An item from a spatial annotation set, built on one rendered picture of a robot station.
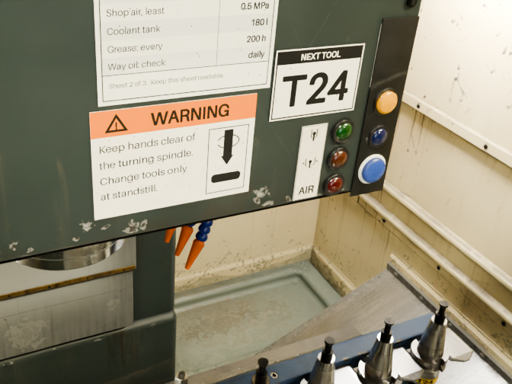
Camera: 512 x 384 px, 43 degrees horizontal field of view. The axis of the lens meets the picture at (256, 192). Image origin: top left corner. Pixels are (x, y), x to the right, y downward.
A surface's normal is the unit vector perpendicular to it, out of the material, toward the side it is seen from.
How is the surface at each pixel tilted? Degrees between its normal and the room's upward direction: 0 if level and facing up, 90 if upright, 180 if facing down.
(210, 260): 90
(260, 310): 0
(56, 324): 91
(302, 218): 90
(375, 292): 24
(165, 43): 90
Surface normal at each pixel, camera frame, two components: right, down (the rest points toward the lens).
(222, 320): 0.08, -0.86
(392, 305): -0.29, -0.71
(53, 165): 0.46, 0.49
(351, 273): -0.88, 0.17
